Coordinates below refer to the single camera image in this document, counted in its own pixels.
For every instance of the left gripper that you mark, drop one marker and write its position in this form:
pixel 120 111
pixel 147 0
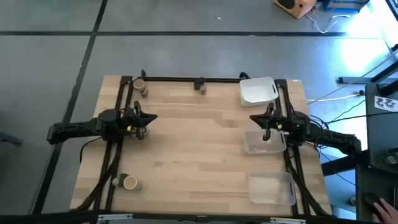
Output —
pixel 133 119

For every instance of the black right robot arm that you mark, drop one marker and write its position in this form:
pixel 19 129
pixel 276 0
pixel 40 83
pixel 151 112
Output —
pixel 329 138

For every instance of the white plastic bin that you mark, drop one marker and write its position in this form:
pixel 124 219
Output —
pixel 256 91

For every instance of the black computer mouse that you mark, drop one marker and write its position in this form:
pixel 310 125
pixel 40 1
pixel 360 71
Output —
pixel 368 199

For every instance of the green circuit board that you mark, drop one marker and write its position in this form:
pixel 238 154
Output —
pixel 390 158

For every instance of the blue box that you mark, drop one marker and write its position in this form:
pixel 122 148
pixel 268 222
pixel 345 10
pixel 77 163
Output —
pixel 342 4

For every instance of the orange wooden speaker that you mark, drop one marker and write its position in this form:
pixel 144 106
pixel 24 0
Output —
pixel 295 7

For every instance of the black desk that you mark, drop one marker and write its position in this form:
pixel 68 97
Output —
pixel 367 180
pixel 381 133

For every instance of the dark green spice tin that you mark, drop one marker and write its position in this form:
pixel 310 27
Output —
pixel 121 179
pixel 198 83

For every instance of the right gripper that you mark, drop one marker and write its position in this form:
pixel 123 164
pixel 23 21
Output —
pixel 273 121

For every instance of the black aluminium table frame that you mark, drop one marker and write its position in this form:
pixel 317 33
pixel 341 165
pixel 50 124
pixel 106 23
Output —
pixel 174 79

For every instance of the person's hand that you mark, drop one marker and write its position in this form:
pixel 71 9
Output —
pixel 387 213

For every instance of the cork-lidded spice jar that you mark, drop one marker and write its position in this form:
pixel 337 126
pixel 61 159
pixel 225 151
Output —
pixel 139 84
pixel 130 183

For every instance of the grey metal stand leg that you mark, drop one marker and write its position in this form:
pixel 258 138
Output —
pixel 357 80

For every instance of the clear plastic bin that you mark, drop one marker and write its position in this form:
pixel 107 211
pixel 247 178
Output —
pixel 256 148
pixel 270 189

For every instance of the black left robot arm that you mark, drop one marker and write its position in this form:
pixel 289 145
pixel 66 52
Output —
pixel 74 129

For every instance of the white marker paper sheet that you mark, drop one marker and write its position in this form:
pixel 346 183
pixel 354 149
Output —
pixel 385 103

